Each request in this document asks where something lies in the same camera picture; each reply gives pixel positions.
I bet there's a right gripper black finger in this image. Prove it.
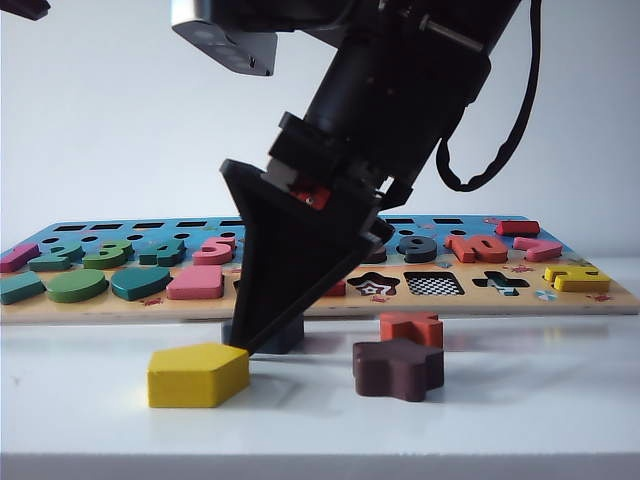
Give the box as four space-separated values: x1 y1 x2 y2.
219 158 371 349
245 177 396 357

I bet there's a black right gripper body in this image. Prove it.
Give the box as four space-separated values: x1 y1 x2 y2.
263 44 491 210

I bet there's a dark grey square block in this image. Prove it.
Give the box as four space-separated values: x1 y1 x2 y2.
221 312 307 355

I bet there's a pink number five piece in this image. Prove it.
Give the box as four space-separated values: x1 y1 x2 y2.
191 235 236 267

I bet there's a dark grey number nine piece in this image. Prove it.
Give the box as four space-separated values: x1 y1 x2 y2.
396 235 438 265

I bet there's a pink trapezoid block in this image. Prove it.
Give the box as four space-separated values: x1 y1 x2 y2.
165 264 225 301

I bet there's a dark green number four piece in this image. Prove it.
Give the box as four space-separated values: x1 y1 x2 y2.
138 239 187 268

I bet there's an orange number ten piece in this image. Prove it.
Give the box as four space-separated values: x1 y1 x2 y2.
443 234 511 265

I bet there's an orange cross block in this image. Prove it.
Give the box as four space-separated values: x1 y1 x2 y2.
379 311 444 350

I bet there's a teal teardrop block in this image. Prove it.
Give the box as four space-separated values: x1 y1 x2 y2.
110 266 172 303

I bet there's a colourful wooden puzzle board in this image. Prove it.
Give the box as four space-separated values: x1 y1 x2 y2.
0 215 640 325

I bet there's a yellow pentagon block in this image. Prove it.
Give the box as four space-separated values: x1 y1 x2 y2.
146 342 251 410

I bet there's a red minus sign piece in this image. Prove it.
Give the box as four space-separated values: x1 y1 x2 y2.
495 220 540 237

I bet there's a brown star block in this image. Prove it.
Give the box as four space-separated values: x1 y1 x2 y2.
351 338 445 404

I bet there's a green number three piece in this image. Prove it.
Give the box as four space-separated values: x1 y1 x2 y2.
82 239 135 270

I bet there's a pink angled sign piece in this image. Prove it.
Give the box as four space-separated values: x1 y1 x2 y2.
512 236 560 263

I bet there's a green oval block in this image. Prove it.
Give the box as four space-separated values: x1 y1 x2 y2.
45 268 109 304

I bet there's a teal number two piece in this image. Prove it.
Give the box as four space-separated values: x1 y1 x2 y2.
27 241 85 273

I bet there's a yellow equals sign piece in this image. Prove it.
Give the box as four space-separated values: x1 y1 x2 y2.
543 264 613 293

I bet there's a pink number one piece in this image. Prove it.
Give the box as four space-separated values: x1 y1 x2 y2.
0 243 41 274

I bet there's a teal parallelogram block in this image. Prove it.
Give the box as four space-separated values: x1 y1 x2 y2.
0 271 47 306

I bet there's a black braided cable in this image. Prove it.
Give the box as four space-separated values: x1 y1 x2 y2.
434 0 544 194

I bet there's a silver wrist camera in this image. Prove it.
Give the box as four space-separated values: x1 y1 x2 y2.
169 0 279 77

